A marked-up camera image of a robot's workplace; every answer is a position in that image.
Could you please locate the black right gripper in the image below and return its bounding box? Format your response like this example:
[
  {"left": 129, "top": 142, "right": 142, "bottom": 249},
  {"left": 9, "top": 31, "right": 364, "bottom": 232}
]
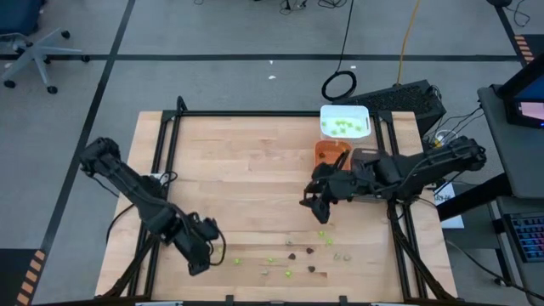
[{"left": 299, "top": 150, "right": 383, "bottom": 225}]

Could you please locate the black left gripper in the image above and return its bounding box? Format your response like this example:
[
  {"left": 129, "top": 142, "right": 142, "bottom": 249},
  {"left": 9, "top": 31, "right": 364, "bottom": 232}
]
[{"left": 172, "top": 217, "right": 221, "bottom": 277}]

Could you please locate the orange plastic bin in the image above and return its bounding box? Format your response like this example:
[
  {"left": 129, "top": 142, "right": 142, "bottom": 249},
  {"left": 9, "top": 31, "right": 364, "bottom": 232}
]
[{"left": 314, "top": 139, "right": 353, "bottom": 171}]

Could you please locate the dark grey plastic bin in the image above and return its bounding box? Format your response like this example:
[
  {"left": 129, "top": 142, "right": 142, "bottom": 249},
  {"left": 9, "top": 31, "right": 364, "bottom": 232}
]
[{"left": 348, "top": 147, "right": 394, "bottom": 203}]

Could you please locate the white plastic bin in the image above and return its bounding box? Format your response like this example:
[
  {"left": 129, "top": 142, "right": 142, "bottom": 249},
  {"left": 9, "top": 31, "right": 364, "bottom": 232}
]
[{"left": 319, "top": 105, "right": 372, "bottom": 144}]

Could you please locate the black computer tower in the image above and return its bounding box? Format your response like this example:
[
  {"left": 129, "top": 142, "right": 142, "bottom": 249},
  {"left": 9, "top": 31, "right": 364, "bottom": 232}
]
[{"left": 332, "top": 79, "right": 447, "bottom": 137}]

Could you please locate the white paper sheet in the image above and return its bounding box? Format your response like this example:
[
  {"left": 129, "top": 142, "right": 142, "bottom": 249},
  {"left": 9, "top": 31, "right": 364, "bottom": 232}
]
[{"left": 433, "top": 181, "right": 465, "bottom": 230}]

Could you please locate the black desk leg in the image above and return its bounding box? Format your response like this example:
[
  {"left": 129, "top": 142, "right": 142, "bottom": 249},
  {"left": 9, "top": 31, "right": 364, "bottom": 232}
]
[{"left": 436, "top": 173, "right": 513, "bottom": 222}]

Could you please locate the grey desk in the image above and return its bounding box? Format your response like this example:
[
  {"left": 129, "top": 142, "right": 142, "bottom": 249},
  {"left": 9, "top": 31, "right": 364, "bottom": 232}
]
[{"left": 476, "top": 83, "right": 544, "bottom": 200}]

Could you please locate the grey keyboard shelf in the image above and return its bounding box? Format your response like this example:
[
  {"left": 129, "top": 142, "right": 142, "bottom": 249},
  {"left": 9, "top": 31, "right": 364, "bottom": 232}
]
[{"left": 488, "top": 195, "right": 544, "bottom": 306}]

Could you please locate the backlit keyboard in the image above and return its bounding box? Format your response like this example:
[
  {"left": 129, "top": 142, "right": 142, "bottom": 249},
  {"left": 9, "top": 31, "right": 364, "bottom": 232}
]
[{"left": 503, "top": 211, "right": 544, "bottom": 264}]

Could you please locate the black monitor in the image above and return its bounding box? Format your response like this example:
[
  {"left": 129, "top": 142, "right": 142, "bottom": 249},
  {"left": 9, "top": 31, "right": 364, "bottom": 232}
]
[{"left": 495, "top": 53, "right": 544, "bottom": 129}]

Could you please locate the grey office chair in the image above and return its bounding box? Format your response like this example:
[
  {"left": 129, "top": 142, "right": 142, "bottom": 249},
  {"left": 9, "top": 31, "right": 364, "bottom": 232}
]
[{"left": 0, "top": 28, "right": 91, "bottom": 95}]

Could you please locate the blue upholstered seat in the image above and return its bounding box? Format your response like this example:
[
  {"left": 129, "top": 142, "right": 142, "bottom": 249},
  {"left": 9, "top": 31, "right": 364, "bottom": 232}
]
[{"left": 0, "top": 0, "right": 47, "bottom": 37}]

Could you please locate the black coiled floor cable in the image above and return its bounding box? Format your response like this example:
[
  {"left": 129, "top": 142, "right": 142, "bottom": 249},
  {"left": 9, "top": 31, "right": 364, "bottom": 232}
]
[{"left": 320, "top": 0, "right": 358, "bottom": 102}]

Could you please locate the white coiled cable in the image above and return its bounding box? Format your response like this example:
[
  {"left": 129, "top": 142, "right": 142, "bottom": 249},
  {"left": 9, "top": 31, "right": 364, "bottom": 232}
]
[{"left": 428, "top": 128, "right": 460, "bottom": 148}]

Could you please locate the yellow cable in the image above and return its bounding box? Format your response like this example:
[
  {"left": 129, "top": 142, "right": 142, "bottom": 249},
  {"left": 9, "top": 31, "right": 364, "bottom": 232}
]
[{"left": 395, "top": 0, "right": 422, "bottom": 86}]

